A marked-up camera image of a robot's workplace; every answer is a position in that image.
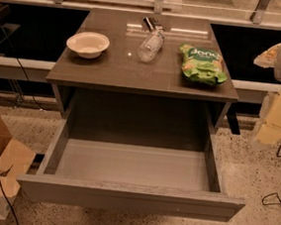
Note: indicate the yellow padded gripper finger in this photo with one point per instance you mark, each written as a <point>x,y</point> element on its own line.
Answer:
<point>264,137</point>

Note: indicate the grey top drawer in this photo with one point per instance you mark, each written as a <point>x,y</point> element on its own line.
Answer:
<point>137,154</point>

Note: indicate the grey drawer cabinet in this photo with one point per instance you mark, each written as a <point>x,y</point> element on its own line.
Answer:
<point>118,68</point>

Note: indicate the green chip bag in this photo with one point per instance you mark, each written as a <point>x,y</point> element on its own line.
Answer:
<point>202,65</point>

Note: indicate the clear plastic water bottle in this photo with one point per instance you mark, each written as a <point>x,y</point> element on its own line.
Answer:
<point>154,41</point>

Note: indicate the white paper bowl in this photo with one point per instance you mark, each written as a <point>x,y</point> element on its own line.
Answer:
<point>88,44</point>

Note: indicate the white low shelf rail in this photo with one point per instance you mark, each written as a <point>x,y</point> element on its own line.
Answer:
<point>37,70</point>

